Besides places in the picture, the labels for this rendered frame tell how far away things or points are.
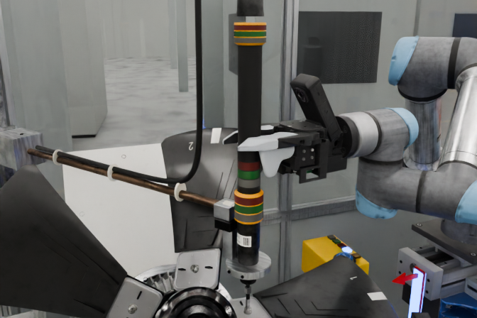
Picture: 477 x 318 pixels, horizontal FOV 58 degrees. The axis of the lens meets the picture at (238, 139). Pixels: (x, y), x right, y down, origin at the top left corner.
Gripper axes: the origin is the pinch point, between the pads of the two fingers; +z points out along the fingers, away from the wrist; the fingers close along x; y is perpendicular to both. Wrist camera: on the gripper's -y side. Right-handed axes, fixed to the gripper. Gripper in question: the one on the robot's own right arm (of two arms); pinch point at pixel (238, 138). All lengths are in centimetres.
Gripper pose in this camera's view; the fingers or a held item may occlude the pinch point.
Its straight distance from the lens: 60.9
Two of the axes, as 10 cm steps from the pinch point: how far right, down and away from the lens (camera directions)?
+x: -5.2, -2.2, 8.3
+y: -0.1, 9.7, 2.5
